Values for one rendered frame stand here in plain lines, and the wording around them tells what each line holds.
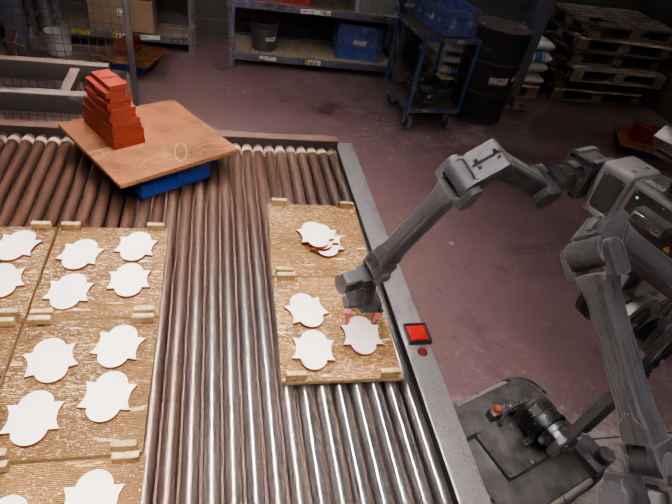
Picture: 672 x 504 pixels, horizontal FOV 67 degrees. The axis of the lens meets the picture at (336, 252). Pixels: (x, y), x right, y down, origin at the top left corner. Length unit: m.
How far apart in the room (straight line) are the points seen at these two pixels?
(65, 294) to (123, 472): 0.59
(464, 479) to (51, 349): 1.12
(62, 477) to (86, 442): 0.09
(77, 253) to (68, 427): 0.61
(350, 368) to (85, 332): 0.74
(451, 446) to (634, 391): 0.56
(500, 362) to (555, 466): 0.75
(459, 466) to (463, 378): 1.42
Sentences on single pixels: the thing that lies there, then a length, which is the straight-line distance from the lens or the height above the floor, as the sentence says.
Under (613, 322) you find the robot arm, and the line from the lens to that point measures 1.05.
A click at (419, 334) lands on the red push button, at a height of 0.93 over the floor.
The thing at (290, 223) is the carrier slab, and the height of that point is 0.94.
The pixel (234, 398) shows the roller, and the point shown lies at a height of 0.92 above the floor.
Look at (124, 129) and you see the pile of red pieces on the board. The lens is 2.11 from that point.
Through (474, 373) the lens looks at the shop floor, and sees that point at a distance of 2.88.
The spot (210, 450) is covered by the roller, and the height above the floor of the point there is 0.92.
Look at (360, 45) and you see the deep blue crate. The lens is 5.88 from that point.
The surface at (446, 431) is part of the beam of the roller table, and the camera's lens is 1.49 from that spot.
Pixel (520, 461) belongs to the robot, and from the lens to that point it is 2.36.
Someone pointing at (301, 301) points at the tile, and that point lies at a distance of 1.62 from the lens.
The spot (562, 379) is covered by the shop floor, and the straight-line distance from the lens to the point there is 3.11.
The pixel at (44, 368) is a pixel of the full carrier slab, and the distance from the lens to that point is 1.52.
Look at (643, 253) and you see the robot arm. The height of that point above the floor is 1.57.
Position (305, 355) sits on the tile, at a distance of 1.48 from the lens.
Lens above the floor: 2.12
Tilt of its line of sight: 40 degrees down
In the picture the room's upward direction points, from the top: 11 degrees clockwise
